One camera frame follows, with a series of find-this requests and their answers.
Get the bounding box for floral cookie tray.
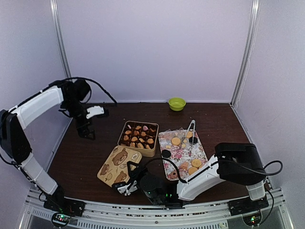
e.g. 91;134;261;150
158;129;208;181

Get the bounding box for right aluminium frame post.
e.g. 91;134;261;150
231;0;261;108

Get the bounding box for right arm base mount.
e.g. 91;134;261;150
228;197;269;227

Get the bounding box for black sandwich cookie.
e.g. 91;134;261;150
162;150;171;158
189;137;198;145

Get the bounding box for front aluminium rail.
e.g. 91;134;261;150
17;189;296;229

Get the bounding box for round golden biscuit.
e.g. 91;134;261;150
188;167;198;175

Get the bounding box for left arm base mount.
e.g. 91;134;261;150
43;199;85;228

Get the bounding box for left aluminium frame post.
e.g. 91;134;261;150
50;0;72;80

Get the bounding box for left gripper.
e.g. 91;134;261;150
62;97;95;141

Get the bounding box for gold cookie tin box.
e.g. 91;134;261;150
117;121;159;157

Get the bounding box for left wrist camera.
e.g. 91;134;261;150
86;105;109;119

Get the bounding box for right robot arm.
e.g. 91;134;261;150
119;143;267;211

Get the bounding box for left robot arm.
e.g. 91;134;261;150
0;79;95;212

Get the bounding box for aluminium frame post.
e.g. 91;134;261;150
50;0;72;80
231;0;261;108

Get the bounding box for silver tin lid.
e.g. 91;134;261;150
97;146;142;187

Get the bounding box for green plastic bowl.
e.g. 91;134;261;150
168;97;186;112

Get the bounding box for steel kitchen tongs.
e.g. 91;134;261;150
181;120;196;149

